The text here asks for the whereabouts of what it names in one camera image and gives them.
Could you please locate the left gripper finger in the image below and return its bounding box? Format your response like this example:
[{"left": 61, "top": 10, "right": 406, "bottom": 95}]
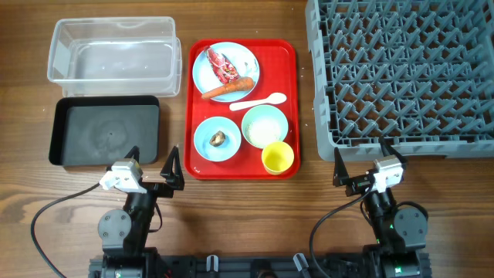
[
  {"left": 160, "top": 146, "right": 184, "bottom": 189},
  {"left": 124, "top": 146, "right": 140, "bottom": 162}
]

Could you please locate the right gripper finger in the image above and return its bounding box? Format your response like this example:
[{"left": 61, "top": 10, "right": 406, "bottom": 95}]
[
  {"left": 333, "top": 147, "right": 349, "bottom": 187},
  {"left": 379, "top": 137, "right": 408, "bottom": 166}
]

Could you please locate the small light blue bowl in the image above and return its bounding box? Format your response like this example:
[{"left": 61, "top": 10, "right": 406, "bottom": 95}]
[{"left": 193, "top": 117, "right": 242, "bottom": 162}]

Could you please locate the brown mushroom piece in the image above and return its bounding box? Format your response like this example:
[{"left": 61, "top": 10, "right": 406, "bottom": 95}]
[{"left": 209, "top": 131, "right": 226, "bottom": 147}]

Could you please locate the white rice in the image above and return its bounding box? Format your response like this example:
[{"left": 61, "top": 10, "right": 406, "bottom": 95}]
[{"left": 246, "top": 118, "right": 282, "bottom": 148}]

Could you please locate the green bowl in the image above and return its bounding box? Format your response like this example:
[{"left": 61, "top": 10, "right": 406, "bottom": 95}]
[{"left": 241, "top": 104, "right": 289, "bottom": 147}]

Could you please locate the orange carrot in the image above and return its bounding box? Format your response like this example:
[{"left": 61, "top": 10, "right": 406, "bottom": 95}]
[{"left": 201, "top": 77, "right": 255, "bottom": 99}]

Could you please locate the red snack wrapper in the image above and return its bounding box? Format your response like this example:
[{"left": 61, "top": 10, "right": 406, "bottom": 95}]
[{"left": 204, "top": 46, "right": 240, "bottom": 84}]

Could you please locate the white tissue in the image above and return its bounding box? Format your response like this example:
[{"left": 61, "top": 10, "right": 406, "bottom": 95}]
[{"left": 244, "top": 59, "right": 259, "bottom": 80}]

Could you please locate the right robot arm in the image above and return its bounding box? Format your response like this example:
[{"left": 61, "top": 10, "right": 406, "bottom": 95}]
[{"left": 325, "top": 137, "right": 432, "bottom": 278}]

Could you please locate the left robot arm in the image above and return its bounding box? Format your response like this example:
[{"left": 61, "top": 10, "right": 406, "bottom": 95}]
[{"left": 88, "top": 146, "right": 184, "bottom": 278}]

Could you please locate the grey dishwasher rack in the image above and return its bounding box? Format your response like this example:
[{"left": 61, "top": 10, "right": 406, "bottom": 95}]
[{"left": 305, "top": 0, "right": 493, "bottom": 161}]

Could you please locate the black plastic tray bin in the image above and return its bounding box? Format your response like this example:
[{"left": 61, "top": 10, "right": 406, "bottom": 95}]
[{"left": 49, "top": 95, "right": 161, "bottom": 167}]

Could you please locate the yellow plastic cup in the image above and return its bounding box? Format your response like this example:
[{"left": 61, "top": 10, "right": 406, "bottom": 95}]
[{"left": 262, "top": 141, "right": 295, "bottom": 175}]

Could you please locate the red serving tray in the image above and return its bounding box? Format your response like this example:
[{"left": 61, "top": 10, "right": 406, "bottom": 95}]
[{"left": 181, "top": 39, "right": 301, "bottom": 180}]

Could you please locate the white plastic spoon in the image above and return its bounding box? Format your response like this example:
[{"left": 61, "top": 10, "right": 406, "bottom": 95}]
[{"left": 229, "top": 92, "right": 287, "bottom": 111}]

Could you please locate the clear plastic bin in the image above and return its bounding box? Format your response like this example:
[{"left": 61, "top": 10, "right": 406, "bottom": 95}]
[{"left": 47, "top": 16, "right": 182, "bottom": 97}]

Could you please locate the large light blue plate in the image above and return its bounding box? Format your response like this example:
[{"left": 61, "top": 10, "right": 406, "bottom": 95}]
[{"left": 192, "top": 42, "right": 260, "bottom": 103}]

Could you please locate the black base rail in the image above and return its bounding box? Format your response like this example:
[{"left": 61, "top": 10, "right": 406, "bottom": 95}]
[{"left": 88, "top": 252, "right": 432, "bottom": 278}]

